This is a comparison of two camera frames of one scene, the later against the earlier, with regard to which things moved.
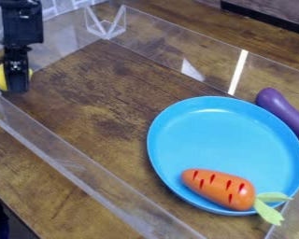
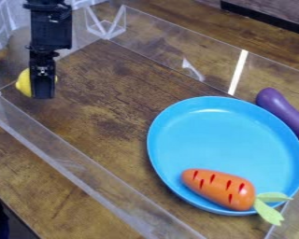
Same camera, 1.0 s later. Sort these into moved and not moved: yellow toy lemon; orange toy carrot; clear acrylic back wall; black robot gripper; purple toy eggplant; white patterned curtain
Moved: yellow toy lemon; black robot gripper
Not moved: clear acrylic back wall; orange toy carrot; purple toy eggplant; white patterned curtain
